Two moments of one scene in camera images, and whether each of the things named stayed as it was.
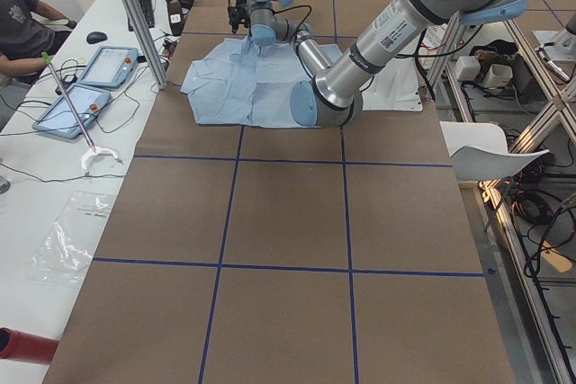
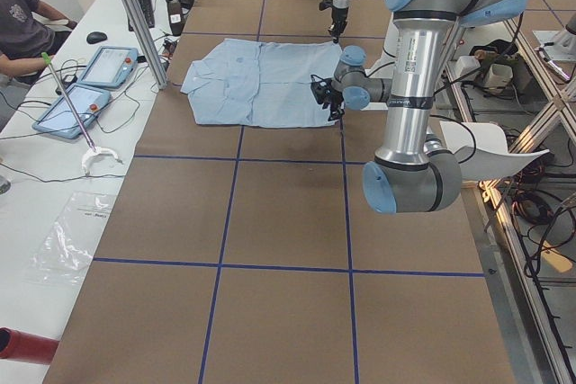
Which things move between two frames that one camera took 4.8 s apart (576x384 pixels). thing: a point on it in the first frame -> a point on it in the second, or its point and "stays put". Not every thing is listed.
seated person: (27, 42) stays put
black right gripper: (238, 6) -> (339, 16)
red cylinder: (16, 345) stays put
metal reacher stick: (94, 150) stays put
